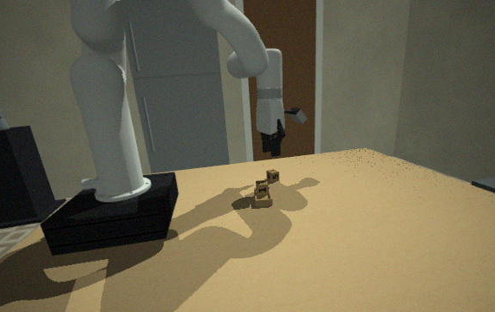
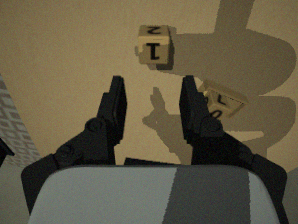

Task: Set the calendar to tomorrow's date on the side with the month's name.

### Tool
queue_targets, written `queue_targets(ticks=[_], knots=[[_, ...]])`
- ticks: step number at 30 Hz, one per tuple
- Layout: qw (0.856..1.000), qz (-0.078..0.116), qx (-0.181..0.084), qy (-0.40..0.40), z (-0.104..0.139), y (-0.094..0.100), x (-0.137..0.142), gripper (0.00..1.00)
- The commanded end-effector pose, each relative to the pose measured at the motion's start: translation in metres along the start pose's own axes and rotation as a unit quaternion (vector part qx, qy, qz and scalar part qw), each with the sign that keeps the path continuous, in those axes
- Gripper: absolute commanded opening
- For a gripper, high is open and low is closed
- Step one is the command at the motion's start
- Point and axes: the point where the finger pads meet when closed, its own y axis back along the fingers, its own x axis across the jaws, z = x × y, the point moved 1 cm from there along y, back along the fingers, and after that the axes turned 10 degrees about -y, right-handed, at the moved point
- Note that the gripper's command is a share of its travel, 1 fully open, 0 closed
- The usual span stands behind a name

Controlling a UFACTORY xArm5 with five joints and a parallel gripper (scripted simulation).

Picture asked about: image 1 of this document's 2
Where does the beige number cube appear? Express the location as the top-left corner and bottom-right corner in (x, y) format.
(256, 180), (269, 196)
(266, 169), (279, 182)

